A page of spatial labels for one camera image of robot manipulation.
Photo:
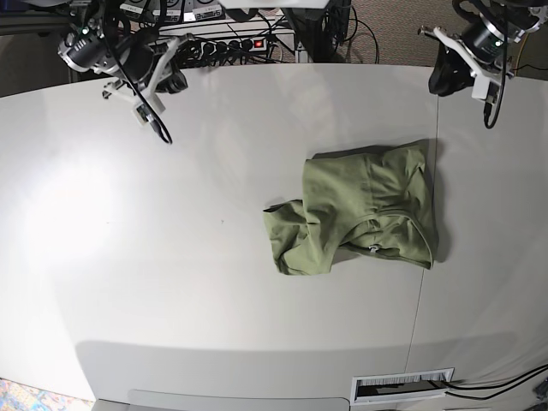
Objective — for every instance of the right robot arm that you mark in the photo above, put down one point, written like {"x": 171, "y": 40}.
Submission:
{"x": 121, "y": 39}

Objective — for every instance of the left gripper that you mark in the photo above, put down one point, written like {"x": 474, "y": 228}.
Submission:
{"x": 481, "y": 49}

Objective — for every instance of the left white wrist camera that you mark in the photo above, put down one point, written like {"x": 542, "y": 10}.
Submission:
{"x": 486, "y": 89}

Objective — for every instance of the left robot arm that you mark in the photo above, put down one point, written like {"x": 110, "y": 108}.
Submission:
{"x": 528, "y": 16}

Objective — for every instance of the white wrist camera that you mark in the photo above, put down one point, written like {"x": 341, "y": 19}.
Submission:
{"x": 486, "y": 89}
{"x": 145, "y": 114}

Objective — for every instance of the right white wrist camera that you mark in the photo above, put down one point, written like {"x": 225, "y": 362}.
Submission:
{"x": 145, "y": 114}

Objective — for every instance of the green T-shirt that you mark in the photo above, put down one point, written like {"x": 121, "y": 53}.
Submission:
{"x": 373, "y": 201}

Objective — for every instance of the white table cable grommet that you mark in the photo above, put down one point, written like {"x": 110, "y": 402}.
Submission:
{"x": 403, "y": 387}

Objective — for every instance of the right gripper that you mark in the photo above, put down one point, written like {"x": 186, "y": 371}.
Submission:
{"x": 147, "y": 71}

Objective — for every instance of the black power strip red switch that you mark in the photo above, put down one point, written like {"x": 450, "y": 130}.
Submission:
{"x": 245, "y": 46}

